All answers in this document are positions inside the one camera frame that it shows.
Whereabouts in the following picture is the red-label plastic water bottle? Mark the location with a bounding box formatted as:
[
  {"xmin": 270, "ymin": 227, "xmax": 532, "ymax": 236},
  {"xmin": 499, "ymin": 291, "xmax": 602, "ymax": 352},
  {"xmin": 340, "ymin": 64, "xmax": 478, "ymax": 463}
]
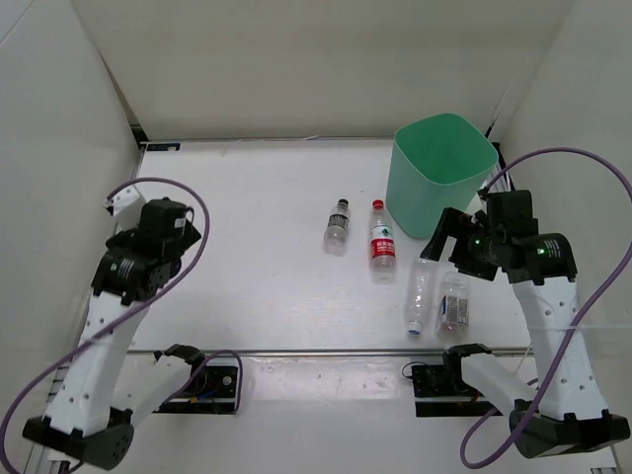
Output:
[{"xmin": 368, "ymin": 199, "xmax": 396, "ymax": 282}]

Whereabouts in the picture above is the crushed blue-label plastic bottle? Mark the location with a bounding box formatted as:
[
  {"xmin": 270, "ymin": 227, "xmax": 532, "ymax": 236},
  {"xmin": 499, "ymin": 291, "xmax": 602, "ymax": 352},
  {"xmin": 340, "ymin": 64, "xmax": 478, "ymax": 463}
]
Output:
[{"xmin": 436, "ymin": 272, "xmax": 470, "ymax": 345}]

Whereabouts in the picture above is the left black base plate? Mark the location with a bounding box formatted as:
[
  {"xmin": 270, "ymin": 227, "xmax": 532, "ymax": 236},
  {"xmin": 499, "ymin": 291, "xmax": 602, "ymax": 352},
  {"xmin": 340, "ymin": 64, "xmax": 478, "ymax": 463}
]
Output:
[{"xmin": 154, "ymin": 356, "xmax": 242, "ymax": 416}]

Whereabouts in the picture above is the clear blue-cap plastic bottle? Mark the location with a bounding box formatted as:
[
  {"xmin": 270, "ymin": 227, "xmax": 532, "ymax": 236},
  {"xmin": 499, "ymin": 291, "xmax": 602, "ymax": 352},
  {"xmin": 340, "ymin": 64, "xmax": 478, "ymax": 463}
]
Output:
[{"xmin": 405, "ymin": 257, "xmax": 437, "ymax": 337}]

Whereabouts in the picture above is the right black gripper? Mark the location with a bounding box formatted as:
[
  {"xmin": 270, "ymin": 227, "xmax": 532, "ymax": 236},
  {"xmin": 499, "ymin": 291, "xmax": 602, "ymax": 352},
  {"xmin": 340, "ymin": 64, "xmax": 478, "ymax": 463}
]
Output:
[{"xmin": 420, "ymin": 207, "xmax": 504, "ymax": 281}]

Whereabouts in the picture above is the small black-cap plastic bottle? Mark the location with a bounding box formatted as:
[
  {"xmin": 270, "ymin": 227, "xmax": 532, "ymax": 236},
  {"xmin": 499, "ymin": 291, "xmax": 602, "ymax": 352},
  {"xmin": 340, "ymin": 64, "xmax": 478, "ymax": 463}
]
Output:
[{"xmin": 323, "ymin": 198, "xmax": 351, "ymax": 256}]

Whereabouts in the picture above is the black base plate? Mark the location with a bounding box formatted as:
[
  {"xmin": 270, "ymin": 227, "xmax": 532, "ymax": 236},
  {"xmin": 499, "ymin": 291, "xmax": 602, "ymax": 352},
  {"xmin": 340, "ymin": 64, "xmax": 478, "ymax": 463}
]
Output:
[
  {"xmin": 154, "ymin": 356, "xmax": 242, "ymax": 416},
  {"xmin": 401, "ymin": 361, "xmax": 494, "ymax": 418}
]

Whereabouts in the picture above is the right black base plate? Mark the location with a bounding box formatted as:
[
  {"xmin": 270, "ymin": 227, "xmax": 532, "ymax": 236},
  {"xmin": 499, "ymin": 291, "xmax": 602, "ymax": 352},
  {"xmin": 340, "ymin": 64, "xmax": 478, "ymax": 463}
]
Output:
[{"xmin": 401, "ymin": 361, "xmax": 494, "ymax": 418}]

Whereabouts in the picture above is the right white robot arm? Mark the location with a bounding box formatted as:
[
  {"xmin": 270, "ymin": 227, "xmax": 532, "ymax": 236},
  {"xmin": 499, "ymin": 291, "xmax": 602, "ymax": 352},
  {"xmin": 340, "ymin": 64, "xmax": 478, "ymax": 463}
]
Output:
[{"xmin": 421, "ymin": 191, "xmax": 631, "ymax": 458}]

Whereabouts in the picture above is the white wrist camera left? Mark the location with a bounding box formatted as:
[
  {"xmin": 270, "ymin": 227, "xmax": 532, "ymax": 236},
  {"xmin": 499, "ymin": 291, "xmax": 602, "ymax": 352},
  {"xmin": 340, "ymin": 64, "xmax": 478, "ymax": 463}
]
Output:
[{"xmin": 104, "ymin": 186, "xmax": 146, "ymax": 230}]

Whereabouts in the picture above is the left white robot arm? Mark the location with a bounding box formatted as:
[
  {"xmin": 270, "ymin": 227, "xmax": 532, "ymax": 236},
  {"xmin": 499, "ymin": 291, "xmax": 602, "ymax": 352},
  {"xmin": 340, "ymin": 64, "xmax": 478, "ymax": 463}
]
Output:
[{"xmin": 23, "ymin": 197, "xmax": 207, "ymax": 470}]

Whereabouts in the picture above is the green plastic bin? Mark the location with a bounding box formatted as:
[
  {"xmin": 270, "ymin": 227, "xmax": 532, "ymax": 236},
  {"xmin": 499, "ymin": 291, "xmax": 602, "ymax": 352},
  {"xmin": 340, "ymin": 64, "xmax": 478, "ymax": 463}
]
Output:
[{"xmin": 386, "ymin": 113, "xmax": 499, "ymax": 240}]

